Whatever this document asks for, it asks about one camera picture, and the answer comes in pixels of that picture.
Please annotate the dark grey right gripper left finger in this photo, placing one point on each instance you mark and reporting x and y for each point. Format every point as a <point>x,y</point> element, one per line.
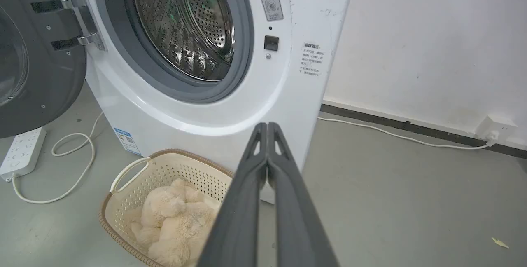
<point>236,213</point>

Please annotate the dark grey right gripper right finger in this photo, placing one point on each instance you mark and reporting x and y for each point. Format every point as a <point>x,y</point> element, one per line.
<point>296,217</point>

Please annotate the white front-load washing machine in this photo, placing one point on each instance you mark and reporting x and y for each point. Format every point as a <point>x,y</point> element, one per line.
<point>197,94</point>

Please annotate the dark grey washer door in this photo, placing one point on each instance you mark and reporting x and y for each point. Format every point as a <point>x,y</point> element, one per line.
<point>37,52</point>

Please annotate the cream plush teddy bear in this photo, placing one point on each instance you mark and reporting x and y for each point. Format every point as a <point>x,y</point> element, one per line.
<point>177,226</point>

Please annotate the cream plastic laundry basket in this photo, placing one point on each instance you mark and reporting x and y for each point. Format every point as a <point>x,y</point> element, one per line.
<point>160,176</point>

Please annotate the small yellow scrap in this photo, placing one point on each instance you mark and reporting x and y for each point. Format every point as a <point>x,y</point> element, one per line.
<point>500,242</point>

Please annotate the white power strip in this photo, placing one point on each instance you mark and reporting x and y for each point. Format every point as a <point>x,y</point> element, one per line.
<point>21,152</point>

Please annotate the white wall plug adapter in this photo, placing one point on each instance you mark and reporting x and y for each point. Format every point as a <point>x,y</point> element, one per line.
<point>496,129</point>

